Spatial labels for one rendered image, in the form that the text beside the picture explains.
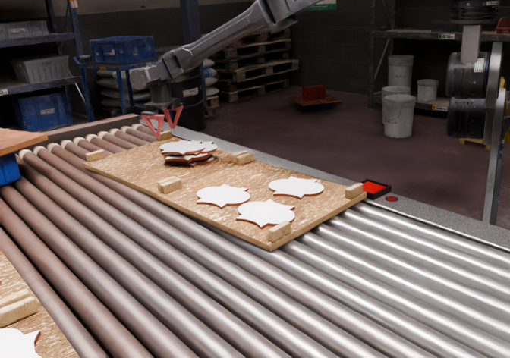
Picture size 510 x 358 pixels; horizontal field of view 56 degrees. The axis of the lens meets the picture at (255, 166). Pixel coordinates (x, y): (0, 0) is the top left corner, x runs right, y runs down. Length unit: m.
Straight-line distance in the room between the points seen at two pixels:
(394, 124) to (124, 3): 3.72
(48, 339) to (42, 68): 4.79
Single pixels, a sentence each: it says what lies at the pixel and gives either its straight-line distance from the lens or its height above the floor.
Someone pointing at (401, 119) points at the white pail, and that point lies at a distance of 4.82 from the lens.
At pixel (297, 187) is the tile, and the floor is 0.94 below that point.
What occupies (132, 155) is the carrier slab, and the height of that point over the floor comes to 0.94.
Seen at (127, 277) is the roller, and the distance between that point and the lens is 0.98.
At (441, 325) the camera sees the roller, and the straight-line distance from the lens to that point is 0.85.
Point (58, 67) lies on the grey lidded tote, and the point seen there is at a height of 0.76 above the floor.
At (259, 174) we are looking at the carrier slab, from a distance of 1.35.
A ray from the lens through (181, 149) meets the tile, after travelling 1.46.
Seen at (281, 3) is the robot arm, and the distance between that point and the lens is 1.17.
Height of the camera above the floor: 1.42
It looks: 20 degrees down
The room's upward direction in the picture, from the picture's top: 3 degrees counter-clockwise
